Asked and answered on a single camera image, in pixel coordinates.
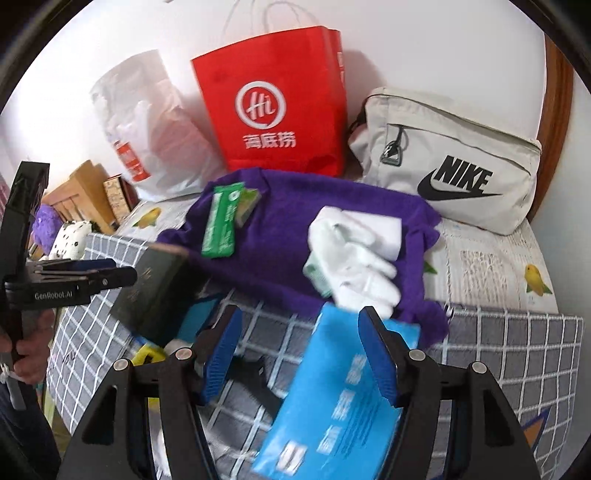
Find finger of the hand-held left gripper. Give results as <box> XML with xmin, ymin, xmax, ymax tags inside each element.
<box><xmin>88</xmin><ymin>267</ymin><xmax>138</xmax><ymax>292</ymax></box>
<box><xmin>45</xmin><ymin>257</ymin><xmax>118</xmax><ymax>274</ymax></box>

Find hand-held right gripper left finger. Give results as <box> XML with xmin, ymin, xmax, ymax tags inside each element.
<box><xmin>56</xmin><ymin>305</ymin><xmax>244</xmax><ymax>480</ymax></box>

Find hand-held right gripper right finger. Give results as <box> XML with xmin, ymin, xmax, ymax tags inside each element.
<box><xmin>358</xmin><ymin>306</ymin><xmax>541</xmax><ymax>480</ymax></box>

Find black watch strap with holes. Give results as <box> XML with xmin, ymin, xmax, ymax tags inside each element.
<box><xmin>231</xmin><ymin>355</ymin><xmax>282</xmax><ymax>416</ymax></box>

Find dark tin box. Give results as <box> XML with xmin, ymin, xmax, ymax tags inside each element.
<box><xmin>110</xmin><ymin>244</ymin><xmax>204</xmax><ymax>347</ymax></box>

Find yellow pouch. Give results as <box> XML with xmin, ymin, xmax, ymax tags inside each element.
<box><xmin>130</xmin><ymin>344</ymin><xmax>168</xmax><ymax>366</ymax></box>

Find blue tissue pack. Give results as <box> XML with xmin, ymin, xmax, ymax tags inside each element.
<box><xmin>252</xmin><ymin>302</ymin><xmax>421</xmax><ymax>480</ymax></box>

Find green wipes packet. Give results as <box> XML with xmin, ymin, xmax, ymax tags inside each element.
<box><xmin>202</xmin><ymin>182</ymin><xmax>245</xmax><ymax>258</ymax></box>

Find white sponge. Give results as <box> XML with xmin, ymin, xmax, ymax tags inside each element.
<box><xmin>318</xmin><ymin>206</ymin><xmax>402</xmax><ymax>264</ymax></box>

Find person's left hand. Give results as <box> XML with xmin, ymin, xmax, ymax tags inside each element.
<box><xmin>11</xmin><ymin>309</ymin><xmax>57</xmax><ymax>385</ymax></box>

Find white dotted pillow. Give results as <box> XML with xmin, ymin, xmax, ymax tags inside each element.
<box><xmin>46</xmin><ymin>220</ymin><xmax>90</xmax><ymax>261</ymax></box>

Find teal packet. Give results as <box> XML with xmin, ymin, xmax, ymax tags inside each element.
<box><xmin>177</xmin><ymin>296</ymin><xmax>222</xmax><ymax>343</ymax></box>

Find purple plush toy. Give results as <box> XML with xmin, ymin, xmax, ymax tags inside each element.
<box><xmin>34</xmin><ymin>204</ymin><xmax>58</xmax><ymax>252</ymax></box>

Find brown patterned box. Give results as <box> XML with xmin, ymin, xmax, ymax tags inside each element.
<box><xmin>102</xmin><ymin>174</ymin><xmax>139</xmax><ymax>227</ymax></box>

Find wooden headboard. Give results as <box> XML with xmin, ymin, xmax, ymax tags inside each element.
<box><xmin>41</xmin><ymin>160</ymin><xmax>116</xmax><ymax>236</ymax></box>

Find grey checked blanket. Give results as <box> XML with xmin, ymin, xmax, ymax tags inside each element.
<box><xmin>46</xmin><ymin>231</ymin><xmax>585</xmax><ymax>480</ymax></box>

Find purple towel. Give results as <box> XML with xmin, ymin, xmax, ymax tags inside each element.
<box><xmin>157</xmin><ymin>168</ymin><xmax>451</xmax><ymax>347</ymax></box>

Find bird print table cover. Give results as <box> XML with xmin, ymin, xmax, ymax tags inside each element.
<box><xmin>117</xmin><ymin>200</ymin><xmax>561</xmax><ymax>315</ymax></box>

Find person's blue trousers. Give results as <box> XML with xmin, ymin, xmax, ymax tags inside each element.
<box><xmin>0</xmin><ymin>383</ymin><xmax>62</xmax><ymax>480</ymax></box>

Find white plastic bag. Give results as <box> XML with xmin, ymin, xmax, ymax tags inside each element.
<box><xmin>89</xmin><ymin>50</ymin><xmax>227</xmax><ymax>200</ymax></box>

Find beige waist bag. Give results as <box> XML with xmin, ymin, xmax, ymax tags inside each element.
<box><xmin>347</xmin><ymin>87</ymin><xmax>543</xmax><ymax>236</ymax></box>

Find red paper bag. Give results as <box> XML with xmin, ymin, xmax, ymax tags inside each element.
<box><xmin>191</xmin><ymin>0</ymin><xmax>347</xmax><ymax>178</ymax></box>

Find wooden door frame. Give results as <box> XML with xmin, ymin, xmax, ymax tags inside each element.
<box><xmin>526</xmin><ymin>32</ymin><xmax>575</xmax><ymax>222</ymax></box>

